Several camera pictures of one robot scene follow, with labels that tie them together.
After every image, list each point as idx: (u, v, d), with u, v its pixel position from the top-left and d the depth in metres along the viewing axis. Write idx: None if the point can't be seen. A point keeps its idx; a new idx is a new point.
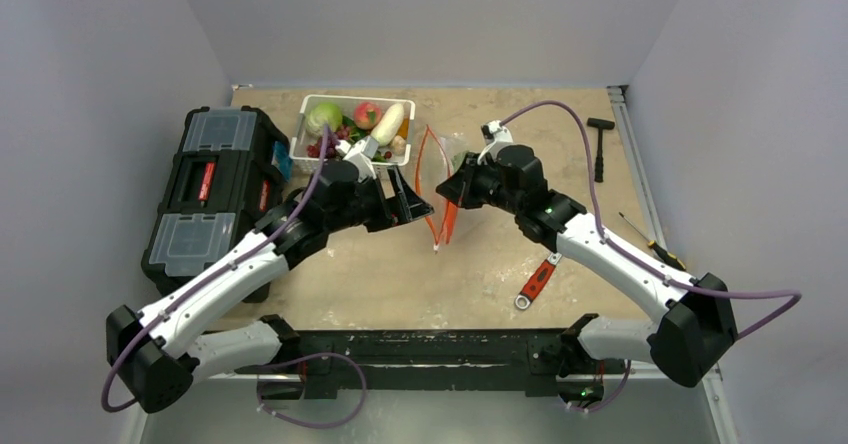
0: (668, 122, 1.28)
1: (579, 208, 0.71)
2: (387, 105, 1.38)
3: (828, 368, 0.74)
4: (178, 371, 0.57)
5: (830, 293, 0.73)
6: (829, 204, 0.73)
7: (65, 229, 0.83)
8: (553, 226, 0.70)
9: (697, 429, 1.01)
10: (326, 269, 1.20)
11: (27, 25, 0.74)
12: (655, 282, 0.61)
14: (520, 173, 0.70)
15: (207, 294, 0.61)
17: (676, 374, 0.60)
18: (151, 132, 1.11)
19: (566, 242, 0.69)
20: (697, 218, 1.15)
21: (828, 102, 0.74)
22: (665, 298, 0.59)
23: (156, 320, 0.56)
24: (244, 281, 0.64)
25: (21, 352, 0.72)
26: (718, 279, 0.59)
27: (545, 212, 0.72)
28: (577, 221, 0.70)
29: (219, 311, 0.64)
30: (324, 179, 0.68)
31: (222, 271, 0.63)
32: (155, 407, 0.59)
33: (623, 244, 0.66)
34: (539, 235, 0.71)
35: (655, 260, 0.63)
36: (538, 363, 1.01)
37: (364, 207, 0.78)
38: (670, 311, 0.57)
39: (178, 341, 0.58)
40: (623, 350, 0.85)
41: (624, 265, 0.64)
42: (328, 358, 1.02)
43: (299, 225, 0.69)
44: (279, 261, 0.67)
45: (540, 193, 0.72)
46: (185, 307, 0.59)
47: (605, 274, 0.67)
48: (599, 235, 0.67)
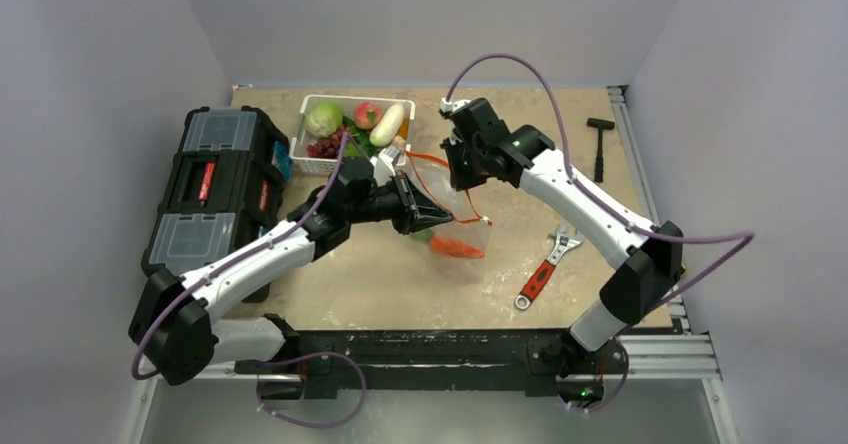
0: (668, 122, 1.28)
1: (546, 144, 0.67)
2: (387, 105, 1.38)
3: (829, 371, 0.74)
4: (205, 340, 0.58)
5: (831, 294, 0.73)
6: (829, 205, 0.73)
7: (65, 229, 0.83)
8: (518, 159, 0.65)
9: (698, 429, 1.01)
10: (326, 269, 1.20)
11: (28, 26, 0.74)
12: (618, 228, 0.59)
14: (469, 113, 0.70)
15: (246, 267, 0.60)
17: (623, 314, 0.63)
18: (151, 131, 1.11)
19: (533, 179, 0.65)
20: (696, 219, 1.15)
21: (827, 103, 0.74)
22: (625, 243, 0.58)
23: (199, 282, 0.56)
24: (279, 261, 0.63)
25: (21, 353, 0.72)
26: (676, 228, 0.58)
27: (510, 144, 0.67)
28: (544, 158, 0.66)
29: (250, 288, 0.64)
30: (342, 177, 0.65)
31: (260, 247, 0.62)
32: (173, 378, 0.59)
33: (590, 187, 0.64)
34: (503, 168, 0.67)
35: (621, 207, 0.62)
36: (538, 363, 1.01)
37: (382, 204, 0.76)
38: (629, 257, 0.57)
39: (215, 307, 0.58)
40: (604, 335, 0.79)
41: (591, 208, 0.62)
42: (328, 358, 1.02)
43: (325, 219, 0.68)
44: (310, 247, 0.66)
45: (497, 132, 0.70)
46: (225, 274, 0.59)
47: (569, 215, 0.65)
48: (567, 174, 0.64)
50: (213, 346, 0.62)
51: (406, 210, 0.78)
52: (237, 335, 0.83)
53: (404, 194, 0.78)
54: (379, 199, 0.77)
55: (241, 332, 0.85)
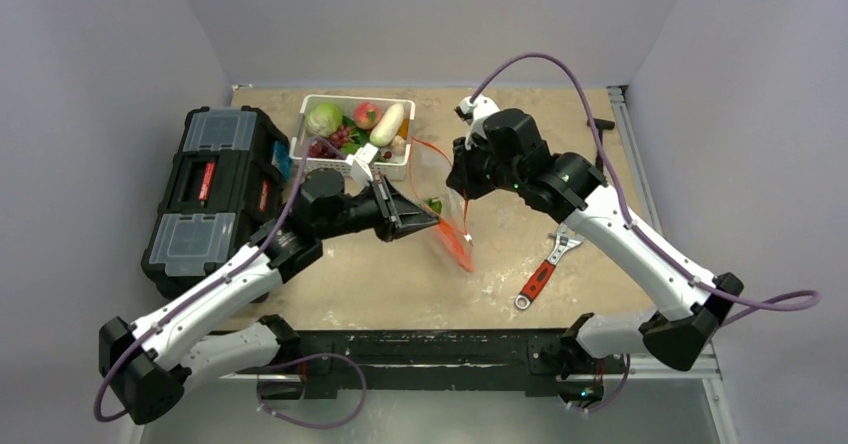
0: (668, 122, 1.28)
1: (598, 179, 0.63)
2: (387, 105, 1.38)
3: (830, 371, 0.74)
4: (168, 385, 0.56)
5: (832, 294, 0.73)
6: (829, 204, 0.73)
7: (65, 229, 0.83)
8: (568, 197, 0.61)
9: (697, 429, 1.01)
10: (326, 269, 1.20)
11: (28, 25, 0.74)
12: (681, 282, 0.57)
14: (513, 135, 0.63)
15: (200, 307, 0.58)
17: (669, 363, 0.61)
18: (151, 132, 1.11)
19: (586, 221, 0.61)
20: (696, 219, 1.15)
21: (827, 103, 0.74)
22: (690, 301, 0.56)
23: (149, 332, 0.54)
24: (237, 294, 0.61)
25: (21, 354, 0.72)
26: (737, 281, 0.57)
27: (559, 178, 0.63)
28: (597, 196, 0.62)
29: (212, 324, 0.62)
30: (305, 194, 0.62)
31: (215, 284, 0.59)
32: (147, 419, 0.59)
33: (649, 234, 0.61)
34: (549, 203, 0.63)
35: (679, 255, 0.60)
36: (538, 363, 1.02)
37: (358, 215, 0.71)
38: (695, 318, 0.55)
39: (171, 353, 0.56)
40: (615, 341, 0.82)
41: (651, 260, 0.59)
42: (327, 358, 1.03)
43: (292, 238, 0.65)
44: (272, 274, 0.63)
45: (541, 158, 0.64)
46: (179, 318, 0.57)
47: (620, 259, 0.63)
48: (624, 218, 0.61)
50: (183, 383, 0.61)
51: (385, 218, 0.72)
52: (222, 353, 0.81)
53: (382, 202, 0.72)
54: (357, 209, 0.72)
55: (228, 347, 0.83)
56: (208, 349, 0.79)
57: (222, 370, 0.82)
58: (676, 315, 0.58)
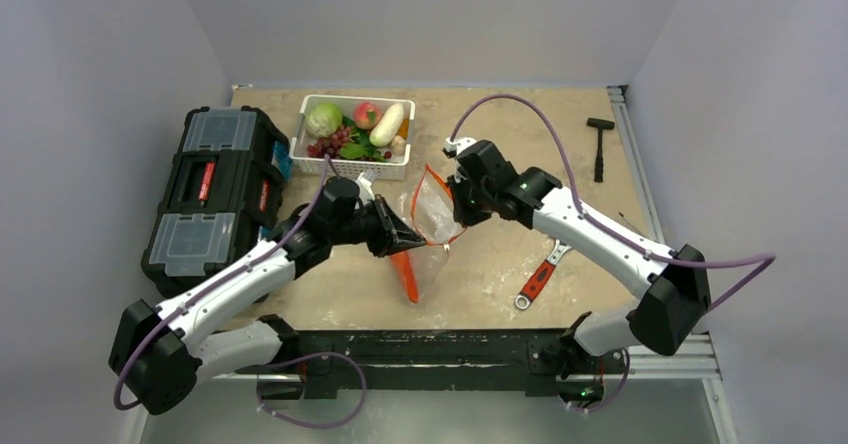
0: (668, 122, 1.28)
1: (554, 182, 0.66)
2: (387, 105, 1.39)
3: (830, 371, 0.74)
4: (187, 369, 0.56)
5: (832, 294, 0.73)
6: (828, 203, 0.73)
7: (65, 229, 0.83)
8: (529, 202, 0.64)
9: (698, 429, 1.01)
10: (325, 269, 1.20)
11: (28, 26, 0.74)
12: (636, 257, 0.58)
14: (477, 160, 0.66)
15: (224, 292, 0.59)
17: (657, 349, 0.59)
18: (151, 132, 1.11)
19: (544, 219, 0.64)
20: (696, 219, 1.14)
21: (827, 102, 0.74)
22: (646, 273, 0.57)
23: (176, 312, 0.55)
24: (258, 283, 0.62)
25: (21, 353, 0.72)
26: (697, 250, 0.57)
27: (519, 187, 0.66)
28: (553, 196, 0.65)
29: (228, 313, 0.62)
30: (328, 193, 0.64)
31: (238, 271, 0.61)
32: (157, 407, 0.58)
33: (602, 219, 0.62)
34: (514, 211, 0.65)
35: (636, 235, 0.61)
36: (538, 363, 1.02)
37: (364, 226, 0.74)
38: (650, 287, 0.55)
39: (194, 336, 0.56)
40: (607, 335, 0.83)
41: (606, 240, 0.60)
42: (328, 357, 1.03)
43: (306, 236, 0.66)
44: (290, 267, 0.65)
45: (505, 174, 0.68)
46: (203, 302, 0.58)
47: (586, 249, 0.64)
48: (577, 210, 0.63)
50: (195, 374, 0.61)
51: (386, 232, 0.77)
52: (228, 348, 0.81)
53: (384, 217, 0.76)
54: (362, 220, 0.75)
55: (233, 342, 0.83)
56: (215, 344, 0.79)
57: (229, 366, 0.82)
58: (643, 291, 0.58)
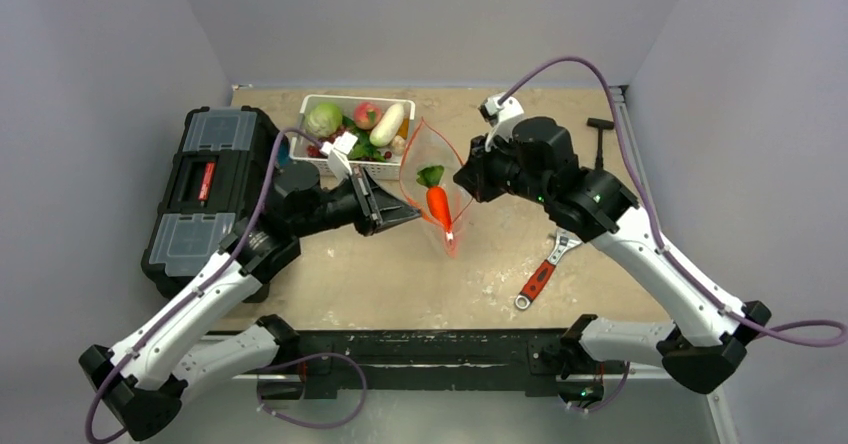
0: (668, 122, 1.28)
1: (629, 200, 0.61)
2: (387, 105, 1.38)
3: (829, 370, 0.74)
4: (156, 402, 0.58)
5: (832, 294, 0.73)
6: (828, 203, 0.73)
7: (65, 229, 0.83)
8: (599, 218, 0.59)
9: (698, 429, 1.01)
10: (325, 269, 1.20)
11: (27, 26, 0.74)
12: (711, 311, 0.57)
14: (546, 148, 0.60)
15: (174, 326, 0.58)
17: (690, 385, 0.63)
18: (151, 131, 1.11)
19: (616, 244, 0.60)
20: (697, 219, 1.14)
21: (827, 102, 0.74)
22: (720, 331, 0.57)
23: (125, 359, 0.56)
24: (213, 306, 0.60)
25: (21, 353, 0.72)
26: (766, 311, 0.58)
27: (590, 196, 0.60)
28: (628, 218, 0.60)
29: (196, 336, 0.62)
30: (279, 189, 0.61)
31: (187, 300, 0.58)
32: (146, 433, 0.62)
33: (679, 258, 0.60)
34: (577, 221, 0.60)
35: (709, 281, 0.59)
36: (538, 363, 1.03)
37: (337, 210, 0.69)
38: (725, 348, 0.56)
39: (153, 375, 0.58)
40: (625, 351, 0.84)
41: (682, 287, 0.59)
42: (328, 358, 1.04)
43: (265, 237, 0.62)
44: (247, 280, 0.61)
45: (570, 173, 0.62)
46: (154, 341, 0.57)
47: (648, 282, 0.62)
48: (656, 243, 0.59)
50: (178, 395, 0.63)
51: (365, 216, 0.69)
52: (218, 360, 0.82)
53: (362, 197, 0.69)
54: (335, 203, 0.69)
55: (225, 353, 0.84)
56: (204, 358, 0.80)
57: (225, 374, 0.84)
58: (702, 340, 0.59)
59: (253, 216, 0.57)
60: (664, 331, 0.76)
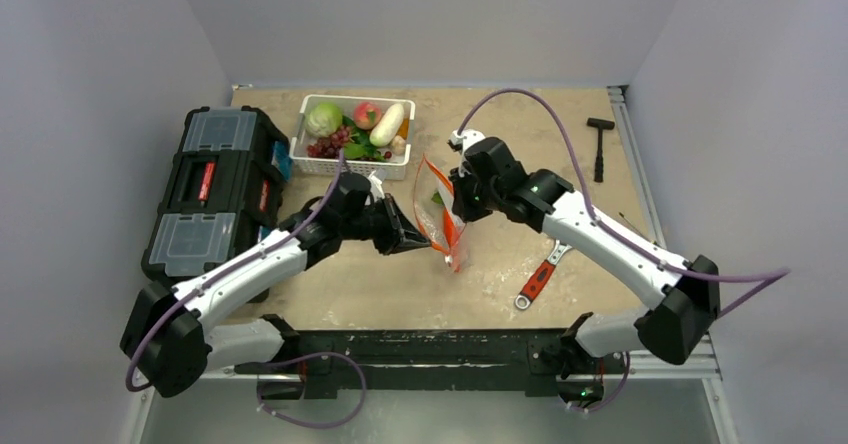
0: (668, 122, 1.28)
1: (565, 187, 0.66)
2: (387, 105, 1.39)
3: (829, 371, 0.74)
4: (199, 351, 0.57)
5: (832, 294, 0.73)
6: (828, 203, 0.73)
7: (65, 229, 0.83)
8: (539, 205, 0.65)
9: (698, 428, 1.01)
10: (326, 269, 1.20)
11: (27, 26, 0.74)
12: (650, 267, 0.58)
14: (486, 158, 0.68)
15: (239, 277, 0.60)
17: (668, 357, 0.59)
18: (151, 131, 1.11)
19: (556, 224, 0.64)
20: (696, 219, 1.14)
21: (828, 103, 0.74)
22: (660, 283, 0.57)
23: (192, 294, 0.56)
24: (272, 270, 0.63)
25: (22, 353, 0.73)
26: (710, 261, 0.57)
27: (529, 190, 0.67)
28: (565, 201, 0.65)
29: (241, 300, 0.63)
30: (342, 187, 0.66)
31: (252, 257, 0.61)
32: (169, 391, 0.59)
33: (615, 226, 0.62)
34: (523, 214, 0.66)
35: (648, 243, 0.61)
36: (538, 363, 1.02)
37: (372, 223, 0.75)
38: (666, 298, 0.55)
39: (208, 318, 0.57)
40: (616, 341, 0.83)
41: (620, 249, 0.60)
42: (328, 358, 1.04)
43: (318, 228, 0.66)
44: (303, 256, 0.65)
45: (516, 175, 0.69)
46: (219, 285, 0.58)
47: (596, 255, 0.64)
48: (590, 216, 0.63)
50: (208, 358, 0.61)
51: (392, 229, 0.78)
52: (230, 341, 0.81)
53: (391, 216, 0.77)
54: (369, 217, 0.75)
55: (234, 336, 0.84)
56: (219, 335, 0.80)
57: (229, 360, 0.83)
58: (655, 300, 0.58)
59: (319, 204, 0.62)
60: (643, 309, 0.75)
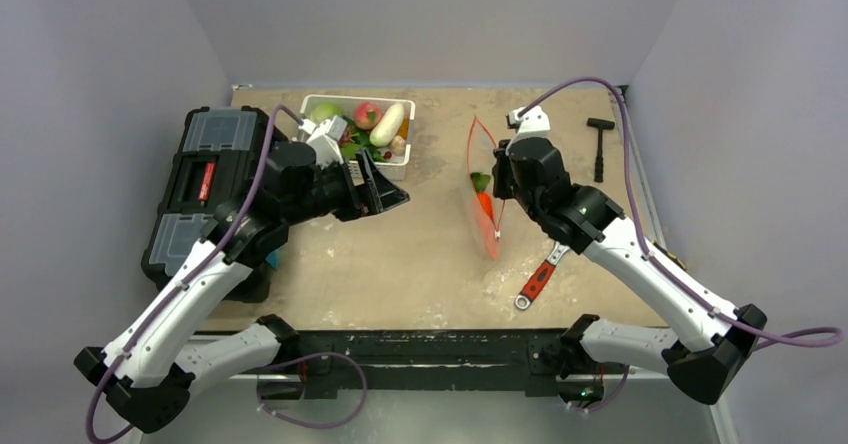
0: (668, 122, 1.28)
1: (615, 211, 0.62)
2: (387, 105, 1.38)
3: (828, 371, 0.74)
4: (157, 398, 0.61)
5: (831, 294, 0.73)
6: (829, 205, 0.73)
7: (65, 229, 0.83)
8: (587, 229, 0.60)
9: (698, 428, 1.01)
10: (326, 269, 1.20)
11: (28, 25, 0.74)
12: (700, 313, 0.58)
14: (538, 166, 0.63)
15: (166, 320, 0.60)
17: (692, 394, 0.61)
18: (151, 131, 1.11)
19: (604, 252, 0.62)
20: (696, 218, 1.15)
21: (827, 104, 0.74)
22: (710, 332, 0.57)
23: (118, 360, 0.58)
24: (199, 298, 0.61)
25: (22, 354, 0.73)
26: (760, 313, 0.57)
27: (577, 210, 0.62)
28: (615, 228, 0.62)
29: (189, 329, 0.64)
30: (273, 163, 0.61)
31: (173, 295, 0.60)
32: (157, 423, 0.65)
33: (667, 265, 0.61)
34: (568, 235, 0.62)
35: (700, 286, 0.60)
36: (538, 363, 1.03)
37: (328, 195, 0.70)
38: (715, 349, 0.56)
39: (149, 372, 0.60)
40: (622, 355, 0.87)
41: (669, 290, 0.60)
42: (328, 358, 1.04)
43: (254, 221, 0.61)
44: (233, 267, 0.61)
45: (563, 188, 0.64)
46: (145, 339, 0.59)
47: (641, 290, 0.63)
48: (641, 249, 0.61)
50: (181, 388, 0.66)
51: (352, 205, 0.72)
52: (224, 354, 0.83)
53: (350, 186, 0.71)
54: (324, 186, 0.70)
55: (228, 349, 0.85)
56: (209, 352, 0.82)
57: (226, 371, 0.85)
58: (699, 345, 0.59)
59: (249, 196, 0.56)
60: (669, 338, 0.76)
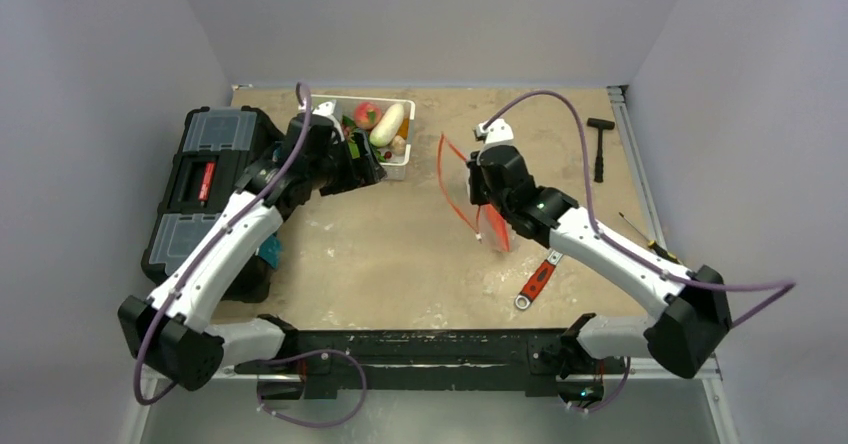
0: (668, 122, 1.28)
1: (570, 202, 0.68)
2: (387, 105, 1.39)
3: (828, 372, 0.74)
4: (204, 342, 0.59)
5: (830, 293, 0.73)
6: (828, 204, 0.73)
7: (65, 228, 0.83)
8: (546, 222, 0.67)
9: (699, 429, 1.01)
10: (326, 269, 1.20)
11: (27, 25, 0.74)
12: (652, 277, 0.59)
14: (503, 170, 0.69)
15: (214, 259, 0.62)
17: (672, 367, 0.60)
18: (151, 131, 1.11)
19: (561, 238, 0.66)
20: (696, 218, 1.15)
21: (827, 103, 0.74)
22: (662, 293, 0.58)
23: (169, 299, 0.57)
24: (242, 241, 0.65)
25: (22, 354, 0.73)
26: (713, 272, 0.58)
27: (536, 206, 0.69)
28: (570, 216, 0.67)
29: (226, 281, 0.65)
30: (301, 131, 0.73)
31: (219, 236, 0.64)
32: (196, 385, 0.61)
33: (620, 241, 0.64)
34: (531, 231, 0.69)
35: (654, 255, 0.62)
36: (538, 363, 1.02)
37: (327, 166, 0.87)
38: (668, 307, 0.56)
39: (198, 314, 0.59)
40: (614, 345, 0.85)
41: (621, 262, 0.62)
42: (327, 356, 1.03)
43: (287, 182, 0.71)
44: (271, 215, 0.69)
45: (527, 189, 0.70)
46: (194, 279, 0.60)
47: (602, 269, 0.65)
48: (594, 230, 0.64)
50: (218, 345, 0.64)
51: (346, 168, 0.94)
52: (238, 335, 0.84)
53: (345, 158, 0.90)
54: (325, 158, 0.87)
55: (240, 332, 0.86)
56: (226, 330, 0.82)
57: (239, 355, 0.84)
58: (659, 310, 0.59)
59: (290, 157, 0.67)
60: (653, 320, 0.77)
